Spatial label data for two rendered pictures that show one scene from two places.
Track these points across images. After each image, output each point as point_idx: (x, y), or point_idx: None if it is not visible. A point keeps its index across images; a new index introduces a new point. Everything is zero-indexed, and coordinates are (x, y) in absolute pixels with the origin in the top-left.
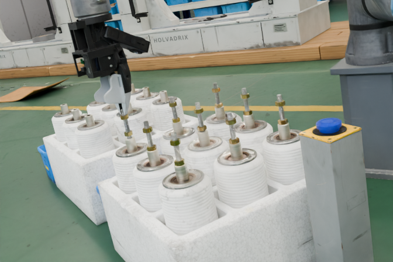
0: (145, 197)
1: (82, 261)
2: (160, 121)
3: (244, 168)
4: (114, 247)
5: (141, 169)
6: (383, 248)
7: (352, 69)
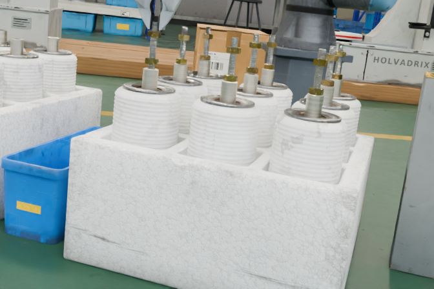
0: (229, 146)
1: (21, 279)
2: (51, 80)
3: (351, 115)
4: (57, 256)
5: (228, 104)
6: (385, 229)
7: (301, 52)
